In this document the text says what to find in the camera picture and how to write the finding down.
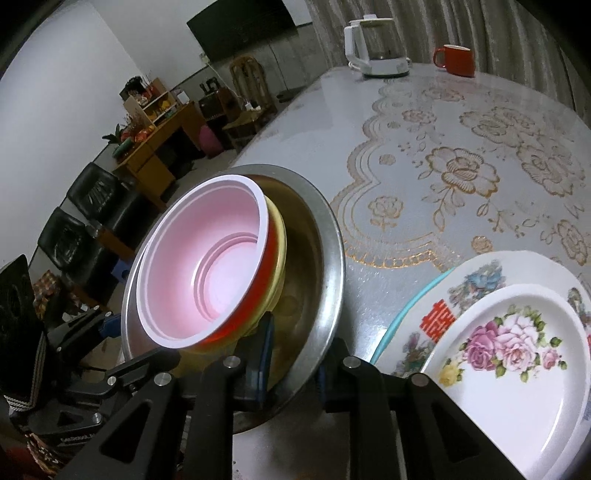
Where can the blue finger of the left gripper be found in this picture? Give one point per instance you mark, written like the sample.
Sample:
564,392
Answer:
131,373
87,330

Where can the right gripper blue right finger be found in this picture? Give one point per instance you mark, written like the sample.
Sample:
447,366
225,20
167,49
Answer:
336,381

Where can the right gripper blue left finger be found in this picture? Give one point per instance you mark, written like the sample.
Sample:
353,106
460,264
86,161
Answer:
255,353

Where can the yellow plastic bowl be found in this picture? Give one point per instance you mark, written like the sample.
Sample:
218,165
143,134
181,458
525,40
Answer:
261,298

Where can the large white patterned plate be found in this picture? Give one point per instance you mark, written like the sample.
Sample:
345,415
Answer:
433,315

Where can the stainless steel bowl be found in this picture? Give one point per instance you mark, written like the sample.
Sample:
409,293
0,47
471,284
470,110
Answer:
307,315

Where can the red plastic bowl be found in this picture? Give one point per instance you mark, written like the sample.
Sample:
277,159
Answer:
200,261

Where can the white oval floral dish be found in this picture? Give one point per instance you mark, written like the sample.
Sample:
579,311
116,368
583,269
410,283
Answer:
517,363

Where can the turquoise round plate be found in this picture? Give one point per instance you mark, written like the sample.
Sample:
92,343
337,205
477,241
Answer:
395,325

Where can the black leather chair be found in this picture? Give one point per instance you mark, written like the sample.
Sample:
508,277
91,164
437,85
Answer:
71,243

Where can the wooden sideboard cabinet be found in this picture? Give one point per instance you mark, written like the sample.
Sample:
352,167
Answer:
160,116

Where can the lace patterned tablecloth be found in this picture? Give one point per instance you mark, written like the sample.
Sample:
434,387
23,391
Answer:
448,169

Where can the wooden chair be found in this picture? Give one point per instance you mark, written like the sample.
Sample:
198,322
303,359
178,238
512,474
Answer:
258,107

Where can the white electric kettle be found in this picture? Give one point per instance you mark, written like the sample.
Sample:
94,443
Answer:
371,49

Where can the red mug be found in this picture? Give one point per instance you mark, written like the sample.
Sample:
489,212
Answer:
456,60

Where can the beige curtain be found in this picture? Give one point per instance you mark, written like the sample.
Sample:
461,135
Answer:
507,40

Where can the black wall television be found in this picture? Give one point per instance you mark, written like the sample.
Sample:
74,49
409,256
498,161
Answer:
227,27

